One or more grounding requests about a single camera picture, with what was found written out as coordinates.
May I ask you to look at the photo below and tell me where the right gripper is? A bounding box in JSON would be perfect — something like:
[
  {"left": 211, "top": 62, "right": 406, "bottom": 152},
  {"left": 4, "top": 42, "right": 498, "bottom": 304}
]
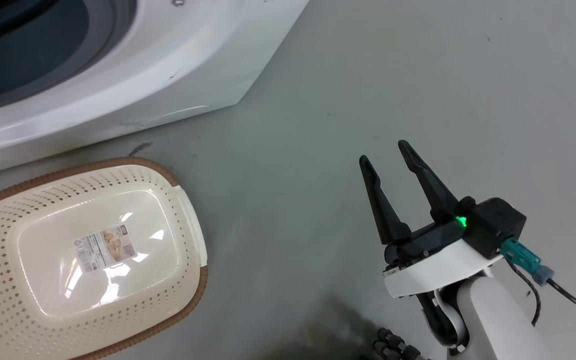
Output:
[{"left": 359, "top": 139, "right": 505, "bottom": 300}]

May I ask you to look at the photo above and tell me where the white washing machine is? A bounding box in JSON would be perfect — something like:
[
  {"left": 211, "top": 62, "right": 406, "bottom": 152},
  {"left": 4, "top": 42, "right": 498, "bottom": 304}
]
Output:
[{"left": 0, "top": 0, "right": 311, "bottom": 180}]

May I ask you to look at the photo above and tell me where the cream perforated laundry basket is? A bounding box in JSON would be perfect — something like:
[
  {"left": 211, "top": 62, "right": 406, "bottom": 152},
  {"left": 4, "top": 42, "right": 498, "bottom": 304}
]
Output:
[{"left": 0, "top": 156, "right": 209, "bottom": 360}]

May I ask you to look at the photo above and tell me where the paper label sticker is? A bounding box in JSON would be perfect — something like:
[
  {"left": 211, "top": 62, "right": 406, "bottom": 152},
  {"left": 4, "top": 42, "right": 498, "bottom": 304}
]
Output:
[{"left": 72, "top": 225, "right": 138, "bottom": 274}]

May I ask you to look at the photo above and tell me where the grey washer door gasket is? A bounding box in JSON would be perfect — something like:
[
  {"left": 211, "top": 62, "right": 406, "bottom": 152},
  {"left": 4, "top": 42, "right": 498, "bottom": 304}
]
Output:
[{"left": 0, "top": 0, "right": 137, "bottom": 117}]

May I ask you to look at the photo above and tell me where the teal plug black cable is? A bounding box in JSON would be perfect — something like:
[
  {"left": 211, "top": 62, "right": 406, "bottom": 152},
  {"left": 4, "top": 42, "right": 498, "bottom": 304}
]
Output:
[{"left": 500, "top": 237, "right": 576, "bottom": 324}]

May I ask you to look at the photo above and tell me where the black corrugated cable hose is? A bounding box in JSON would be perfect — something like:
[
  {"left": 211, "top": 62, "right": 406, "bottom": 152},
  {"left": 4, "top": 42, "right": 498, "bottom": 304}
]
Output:
[{"left": 372, "top": 327, "right": 428, "bottom": 360}]

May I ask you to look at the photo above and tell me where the thin black coiled cable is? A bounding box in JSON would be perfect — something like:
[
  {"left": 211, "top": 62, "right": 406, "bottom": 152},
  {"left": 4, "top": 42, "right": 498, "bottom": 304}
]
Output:
[{"left": 507, "top": 259, "right": 542, "bottom": 327}]

